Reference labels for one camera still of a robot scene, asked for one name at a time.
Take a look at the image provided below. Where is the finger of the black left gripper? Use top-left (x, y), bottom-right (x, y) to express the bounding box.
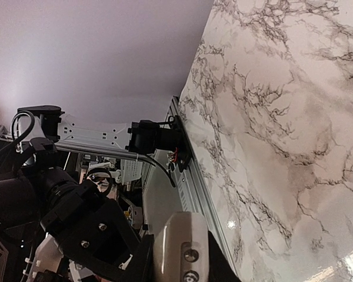
top-left (58, 199), bottom-right (154, 282)

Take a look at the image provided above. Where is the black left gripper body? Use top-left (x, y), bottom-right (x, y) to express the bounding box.
top-left (42, 180), bottom-right (129, 264)

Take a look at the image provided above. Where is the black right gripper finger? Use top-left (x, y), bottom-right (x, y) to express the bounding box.
top-left (208, 231), bottom-right (240, 282)

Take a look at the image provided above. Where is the grey white remote control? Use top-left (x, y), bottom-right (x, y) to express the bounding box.
top-left (153, 211), bottom-right (209, 282)

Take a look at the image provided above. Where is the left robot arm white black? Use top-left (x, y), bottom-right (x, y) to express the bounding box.
top-left (0, 106), bottom-right (153, 281)

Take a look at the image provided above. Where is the front aluminium rail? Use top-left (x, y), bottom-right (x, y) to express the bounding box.
top-left (141, 95), bottom-right (242, 277)

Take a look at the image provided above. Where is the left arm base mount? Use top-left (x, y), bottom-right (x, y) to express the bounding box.
top-left (125, 115), bottom-right (192, 172)

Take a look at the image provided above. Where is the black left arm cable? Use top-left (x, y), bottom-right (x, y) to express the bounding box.
top-left (10, 110), bottom-right (112, 200)

